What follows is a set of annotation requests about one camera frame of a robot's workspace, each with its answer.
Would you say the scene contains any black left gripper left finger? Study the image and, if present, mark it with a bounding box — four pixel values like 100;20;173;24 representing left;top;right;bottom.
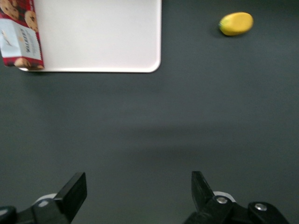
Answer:
31;172;88;224

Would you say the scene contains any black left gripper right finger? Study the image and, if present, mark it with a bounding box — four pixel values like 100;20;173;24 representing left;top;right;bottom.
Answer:
183;171;249;224

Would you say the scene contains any red cookie box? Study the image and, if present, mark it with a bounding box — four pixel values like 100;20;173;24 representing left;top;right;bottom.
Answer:
0;0;45;71

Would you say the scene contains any pale pink rectangular tray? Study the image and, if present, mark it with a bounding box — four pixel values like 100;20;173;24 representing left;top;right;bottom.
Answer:
18;0;162;74

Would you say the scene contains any dark grey table mat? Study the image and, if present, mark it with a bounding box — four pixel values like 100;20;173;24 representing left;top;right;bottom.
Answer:
0;0;299;224

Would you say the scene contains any yellow toy mango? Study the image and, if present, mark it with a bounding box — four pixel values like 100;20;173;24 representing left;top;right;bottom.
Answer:
218;12;254;37

